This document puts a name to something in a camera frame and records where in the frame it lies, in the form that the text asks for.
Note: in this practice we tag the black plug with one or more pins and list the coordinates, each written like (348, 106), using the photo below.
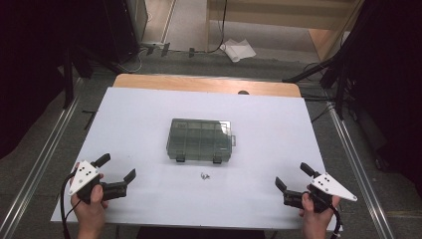
(191, 52)

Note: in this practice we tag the dark computer tower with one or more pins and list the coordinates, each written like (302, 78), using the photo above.
(122, 30)

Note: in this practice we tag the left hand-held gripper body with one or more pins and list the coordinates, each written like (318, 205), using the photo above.
(83, 176)

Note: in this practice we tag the black curtain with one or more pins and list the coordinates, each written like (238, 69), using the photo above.
(30, 66)
(391, 83)

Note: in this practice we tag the person's left hand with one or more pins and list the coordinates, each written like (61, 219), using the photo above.
(89, 215)

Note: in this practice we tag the clear plastic compartment box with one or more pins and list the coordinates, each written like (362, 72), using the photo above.
(199, 141)

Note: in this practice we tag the light wooden shelf frame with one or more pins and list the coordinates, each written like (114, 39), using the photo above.
(282, 16)

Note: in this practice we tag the white board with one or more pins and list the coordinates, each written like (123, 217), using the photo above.
(132, 132)

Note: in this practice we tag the white power strip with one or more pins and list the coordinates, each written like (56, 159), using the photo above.
(152, 44)

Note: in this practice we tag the small metal screws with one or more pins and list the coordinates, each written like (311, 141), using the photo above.
(205, 176)

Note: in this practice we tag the black hex key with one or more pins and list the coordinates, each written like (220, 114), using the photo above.
(90, 119)

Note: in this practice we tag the black metal stand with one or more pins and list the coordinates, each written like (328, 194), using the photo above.
(68, 79)
(340, 89)

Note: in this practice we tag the person's right hand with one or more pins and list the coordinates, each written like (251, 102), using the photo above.
(316, 219)

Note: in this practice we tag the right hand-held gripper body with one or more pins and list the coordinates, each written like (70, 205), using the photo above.
(331, 187)

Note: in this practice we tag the crumpled white paper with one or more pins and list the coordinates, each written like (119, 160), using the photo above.
(239, 49)

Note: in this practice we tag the metal floor rail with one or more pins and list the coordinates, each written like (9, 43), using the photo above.
(358, 169)
(36, 169)

